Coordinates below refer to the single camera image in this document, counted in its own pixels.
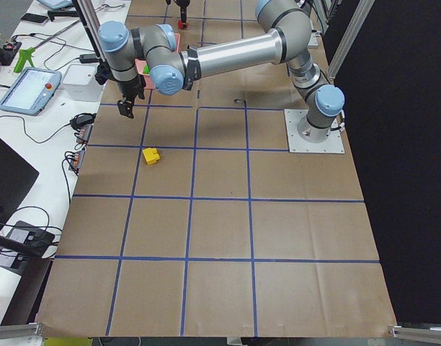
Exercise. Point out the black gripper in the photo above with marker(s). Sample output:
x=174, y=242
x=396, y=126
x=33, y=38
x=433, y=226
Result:
x=183, y=14
x=130, y=87

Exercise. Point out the green toy block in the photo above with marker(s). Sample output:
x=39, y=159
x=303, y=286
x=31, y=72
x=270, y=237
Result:
x=146, y=69

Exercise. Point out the yellow two-stud toy block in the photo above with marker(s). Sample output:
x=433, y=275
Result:
x=151, y=155

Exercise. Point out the red toy block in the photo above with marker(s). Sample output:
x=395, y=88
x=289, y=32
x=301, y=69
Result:
x=182, y=25

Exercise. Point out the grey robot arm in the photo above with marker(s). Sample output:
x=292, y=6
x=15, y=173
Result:
x=287, y=30

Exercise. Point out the pink plastic box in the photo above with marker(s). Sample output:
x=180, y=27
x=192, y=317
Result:
x=159, y=49

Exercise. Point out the white square device box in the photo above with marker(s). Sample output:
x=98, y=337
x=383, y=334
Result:
x=80, y=83

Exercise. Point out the black power adapter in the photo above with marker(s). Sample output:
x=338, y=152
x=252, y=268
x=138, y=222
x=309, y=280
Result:
x=88, y=58

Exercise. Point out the blue teach pendant tablet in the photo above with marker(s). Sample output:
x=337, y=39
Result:
x=31, y=91

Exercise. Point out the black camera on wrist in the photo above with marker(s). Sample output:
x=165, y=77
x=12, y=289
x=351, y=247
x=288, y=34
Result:
x=101, y=75

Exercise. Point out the aluminium frame post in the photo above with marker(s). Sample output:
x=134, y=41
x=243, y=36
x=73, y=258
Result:
x=87, y=14

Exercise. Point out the green handled reach grabber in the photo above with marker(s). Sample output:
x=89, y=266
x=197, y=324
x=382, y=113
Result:
x=25, y=56

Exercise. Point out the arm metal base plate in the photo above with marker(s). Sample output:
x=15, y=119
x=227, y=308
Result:
x=303, y=138

